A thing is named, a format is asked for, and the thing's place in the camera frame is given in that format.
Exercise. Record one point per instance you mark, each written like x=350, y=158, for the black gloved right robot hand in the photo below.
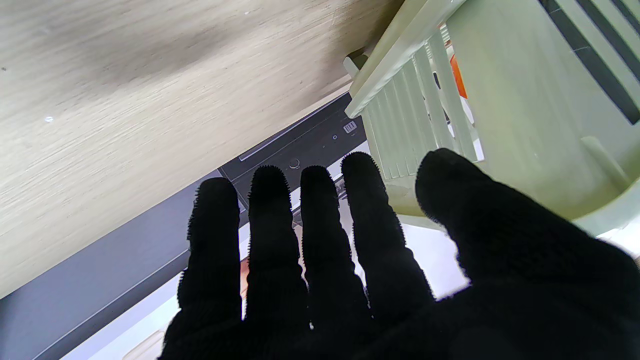
x=500, y=300

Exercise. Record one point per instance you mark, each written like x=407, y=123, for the orange plastic bowl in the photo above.
x=457, y=80

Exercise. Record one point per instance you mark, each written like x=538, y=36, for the green plastic dish rack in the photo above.
x=525, y=100

